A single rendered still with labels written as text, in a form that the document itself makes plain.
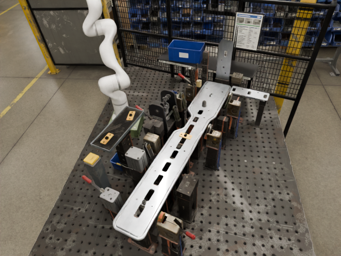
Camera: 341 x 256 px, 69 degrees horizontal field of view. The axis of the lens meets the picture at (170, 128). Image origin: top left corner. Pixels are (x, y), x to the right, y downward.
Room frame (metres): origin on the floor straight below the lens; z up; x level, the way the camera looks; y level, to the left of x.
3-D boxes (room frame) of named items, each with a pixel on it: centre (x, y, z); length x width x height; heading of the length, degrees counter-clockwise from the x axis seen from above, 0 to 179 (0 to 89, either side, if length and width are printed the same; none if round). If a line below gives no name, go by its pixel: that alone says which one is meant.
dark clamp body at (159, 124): (1.20, 0.09, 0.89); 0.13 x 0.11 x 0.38; 60
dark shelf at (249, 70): (2.00, -0.37, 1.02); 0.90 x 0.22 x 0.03; 60
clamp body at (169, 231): (0.52, 0.04, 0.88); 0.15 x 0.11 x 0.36; 60
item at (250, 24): (1.96, -0.69, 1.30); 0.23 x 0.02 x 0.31; 60
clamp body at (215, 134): (1.09, -0.28, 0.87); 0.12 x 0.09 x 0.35; 60
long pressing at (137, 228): (1.10, -0.09, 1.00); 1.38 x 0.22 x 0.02; 150
